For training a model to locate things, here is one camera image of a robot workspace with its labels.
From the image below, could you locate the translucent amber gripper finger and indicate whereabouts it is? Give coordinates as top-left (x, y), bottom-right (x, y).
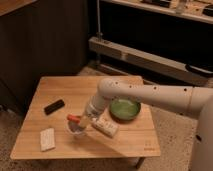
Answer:
top-left (78, 116), bottom-right (91, 128)

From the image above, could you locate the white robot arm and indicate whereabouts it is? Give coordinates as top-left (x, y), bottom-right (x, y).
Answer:
top-left (79, 78), bottom-right (213, 171)

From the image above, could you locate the green ceramic bowl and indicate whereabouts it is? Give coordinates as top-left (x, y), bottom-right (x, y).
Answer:
top-left (109, 99), bottom-right (141, 121)

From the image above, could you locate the white labelled bottle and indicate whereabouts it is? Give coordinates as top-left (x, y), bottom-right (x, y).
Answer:
top-left (91, 118), bottom-right (119, 138)

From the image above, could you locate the black rectangular block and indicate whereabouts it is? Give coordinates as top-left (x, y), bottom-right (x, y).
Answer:
top-left (44, 99), bottom-right (65, 115)

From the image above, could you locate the low wooden table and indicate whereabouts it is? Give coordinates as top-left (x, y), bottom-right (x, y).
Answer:
top-left (10, 76), bottom-right (161, 159)

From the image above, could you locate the grey metal shelf beam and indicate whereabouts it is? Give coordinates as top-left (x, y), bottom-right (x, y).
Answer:
top-left (89, 37), bottom-right (213, 87)

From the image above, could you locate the metal vertical pole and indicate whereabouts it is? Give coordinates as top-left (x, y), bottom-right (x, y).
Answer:
top-left (96, 0), bottom-right (102, 41)

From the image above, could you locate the dark wooden cabinet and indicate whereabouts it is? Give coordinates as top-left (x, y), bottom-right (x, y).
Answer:
top-left (0, 0), bottom-right (88, 114)

